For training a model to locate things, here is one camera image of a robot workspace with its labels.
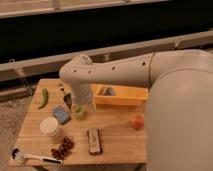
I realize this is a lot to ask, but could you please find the yellow plastic bin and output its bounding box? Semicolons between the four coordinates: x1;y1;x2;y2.
92;84;148;106

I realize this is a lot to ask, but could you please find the white dish brush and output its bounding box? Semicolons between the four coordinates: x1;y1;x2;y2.
11;148;63;164

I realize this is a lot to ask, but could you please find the brown chocolate bar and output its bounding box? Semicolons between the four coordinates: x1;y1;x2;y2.
87;128;102;155

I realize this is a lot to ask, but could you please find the green round object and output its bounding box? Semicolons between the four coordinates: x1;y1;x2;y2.
72;104;85;118

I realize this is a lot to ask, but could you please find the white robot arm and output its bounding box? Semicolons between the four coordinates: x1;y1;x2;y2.
59;49;213;171

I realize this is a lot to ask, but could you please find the blue sponge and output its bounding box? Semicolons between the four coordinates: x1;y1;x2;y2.
52;106;71;125

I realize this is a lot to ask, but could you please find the bunch of dark grapes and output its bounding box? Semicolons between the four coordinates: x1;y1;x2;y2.
51;136;75;160

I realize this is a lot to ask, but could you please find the grey object in bin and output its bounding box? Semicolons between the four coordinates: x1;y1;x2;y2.
96;86;116;96

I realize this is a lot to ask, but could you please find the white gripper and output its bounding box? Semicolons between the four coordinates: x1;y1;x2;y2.
63;84;96;111

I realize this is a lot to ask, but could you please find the wooden board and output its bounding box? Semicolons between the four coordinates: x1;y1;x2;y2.
15;79;146;165

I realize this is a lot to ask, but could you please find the red apple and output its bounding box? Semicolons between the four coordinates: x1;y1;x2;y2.
130;115;144;130

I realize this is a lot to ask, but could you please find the white cup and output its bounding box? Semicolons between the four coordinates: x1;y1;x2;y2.
40;117;61;137

